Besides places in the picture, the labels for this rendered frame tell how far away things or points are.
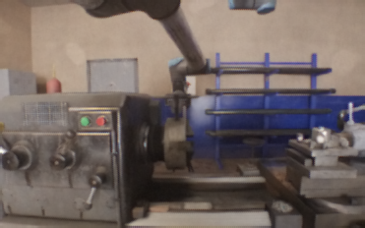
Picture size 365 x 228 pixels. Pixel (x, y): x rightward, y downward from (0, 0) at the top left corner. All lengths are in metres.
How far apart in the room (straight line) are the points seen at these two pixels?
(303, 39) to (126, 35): 3.71
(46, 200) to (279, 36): 4.40
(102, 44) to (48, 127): 3.73
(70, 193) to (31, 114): 0.33
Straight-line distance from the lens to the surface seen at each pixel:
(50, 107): 0.80
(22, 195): 0.99
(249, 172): 1.21
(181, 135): 0.80
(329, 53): 4.99
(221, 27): 4.21
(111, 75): 4.20
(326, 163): 0.83
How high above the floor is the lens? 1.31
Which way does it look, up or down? 5 degrees down
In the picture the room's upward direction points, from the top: 1 degrees counter-clockwise
